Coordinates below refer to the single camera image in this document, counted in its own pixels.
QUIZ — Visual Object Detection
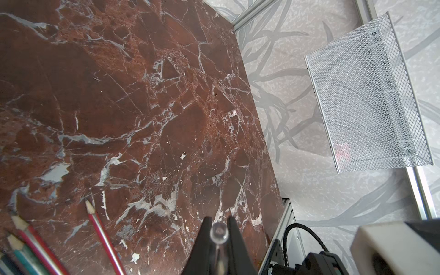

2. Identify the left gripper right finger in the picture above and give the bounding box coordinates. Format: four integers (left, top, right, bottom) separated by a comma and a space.
227, 216, 258, 275

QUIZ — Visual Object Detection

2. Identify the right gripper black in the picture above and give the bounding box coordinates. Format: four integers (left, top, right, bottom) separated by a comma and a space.
271, 252, 348, 275

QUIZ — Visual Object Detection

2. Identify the left gripper left finger black frame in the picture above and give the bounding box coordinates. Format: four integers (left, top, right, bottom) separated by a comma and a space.
181, 217, 213, 275

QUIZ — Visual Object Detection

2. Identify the maroon capped pencil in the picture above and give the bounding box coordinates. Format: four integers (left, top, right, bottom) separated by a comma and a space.
85, 200, 126, 275

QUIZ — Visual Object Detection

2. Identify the green capped pencil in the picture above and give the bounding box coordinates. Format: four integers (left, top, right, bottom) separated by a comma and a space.
7, 234, 50, 275

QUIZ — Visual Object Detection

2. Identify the navy capped pencil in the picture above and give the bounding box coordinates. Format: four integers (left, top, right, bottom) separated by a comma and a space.
0, 253, 23, 275

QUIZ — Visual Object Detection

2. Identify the red pencil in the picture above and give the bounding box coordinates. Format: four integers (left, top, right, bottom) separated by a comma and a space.
11, 215, 69, 275

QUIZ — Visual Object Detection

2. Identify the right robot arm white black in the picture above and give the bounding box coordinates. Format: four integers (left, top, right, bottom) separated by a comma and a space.
263, 219, 440, 275

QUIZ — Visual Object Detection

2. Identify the pink object in basket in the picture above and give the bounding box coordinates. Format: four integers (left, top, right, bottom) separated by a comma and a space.
335, 143, 351, 167

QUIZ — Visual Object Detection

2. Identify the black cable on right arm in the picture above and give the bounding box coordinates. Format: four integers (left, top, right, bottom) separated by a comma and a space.
282, 223, 331, 259

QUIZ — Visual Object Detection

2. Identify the white wire mesh basket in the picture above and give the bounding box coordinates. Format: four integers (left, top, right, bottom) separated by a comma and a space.
304, 13, 434, 173

